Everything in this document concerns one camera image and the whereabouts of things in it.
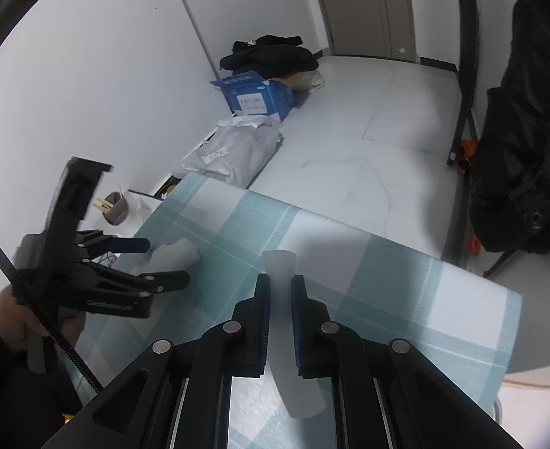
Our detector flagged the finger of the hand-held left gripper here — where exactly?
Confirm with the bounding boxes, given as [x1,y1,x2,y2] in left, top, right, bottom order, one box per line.
[89,263,191,299]
[75,229,152,260]

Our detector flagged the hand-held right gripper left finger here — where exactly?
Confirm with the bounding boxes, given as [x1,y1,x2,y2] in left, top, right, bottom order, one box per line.
[41,274,272,449]

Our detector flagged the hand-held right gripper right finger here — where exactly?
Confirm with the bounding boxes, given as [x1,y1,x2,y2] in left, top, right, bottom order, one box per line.
[290,274,523,449]

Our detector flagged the translucent plastic cup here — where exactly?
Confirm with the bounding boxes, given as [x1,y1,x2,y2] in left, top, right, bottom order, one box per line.
[261,249,329,421]

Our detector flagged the person's left hand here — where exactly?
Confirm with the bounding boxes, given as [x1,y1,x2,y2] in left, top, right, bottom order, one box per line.
[0,284,86,350]

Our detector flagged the grey translucent utensil holder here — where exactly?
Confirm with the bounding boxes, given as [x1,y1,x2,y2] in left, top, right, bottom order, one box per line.
[102,191,131,226]

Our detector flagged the wooden chopsticks bundle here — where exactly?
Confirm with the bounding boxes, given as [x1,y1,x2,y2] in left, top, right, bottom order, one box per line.
[93,186,125,211]

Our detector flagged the teal checkered tablecloth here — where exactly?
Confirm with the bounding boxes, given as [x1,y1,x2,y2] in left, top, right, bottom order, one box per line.
[62,171,524,449]

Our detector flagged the grey mailer bag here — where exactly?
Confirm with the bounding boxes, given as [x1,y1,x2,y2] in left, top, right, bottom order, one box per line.
[171,119,285,189]

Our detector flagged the white mailer bag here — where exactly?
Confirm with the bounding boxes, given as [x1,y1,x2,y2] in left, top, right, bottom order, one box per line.
[216,114,276,130]

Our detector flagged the blue cardboard box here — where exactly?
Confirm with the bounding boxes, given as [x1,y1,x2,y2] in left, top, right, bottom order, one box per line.
[210,70,296,123]

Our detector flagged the pile of black clothes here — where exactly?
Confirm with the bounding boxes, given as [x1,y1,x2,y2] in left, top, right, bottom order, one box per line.
[218,34,321,78]

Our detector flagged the orange black tool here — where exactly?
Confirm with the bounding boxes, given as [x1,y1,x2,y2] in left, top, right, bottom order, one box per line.
[458,140,484,174]

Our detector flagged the beige bag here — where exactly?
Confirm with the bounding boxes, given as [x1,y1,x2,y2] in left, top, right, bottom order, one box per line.
[281,68,325,95]

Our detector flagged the black jacket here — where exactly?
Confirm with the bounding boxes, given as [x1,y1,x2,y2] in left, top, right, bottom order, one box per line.
[468,0,550,254]

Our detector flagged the grey entrance door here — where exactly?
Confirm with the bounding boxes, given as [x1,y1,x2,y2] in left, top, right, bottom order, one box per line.
[309,0,419,63]

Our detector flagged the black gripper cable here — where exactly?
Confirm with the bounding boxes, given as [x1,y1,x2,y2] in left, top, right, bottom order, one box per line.
[0,222,104,392]

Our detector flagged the yellow cable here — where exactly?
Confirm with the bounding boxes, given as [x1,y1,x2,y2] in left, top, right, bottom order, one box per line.
[504,380,550,391]

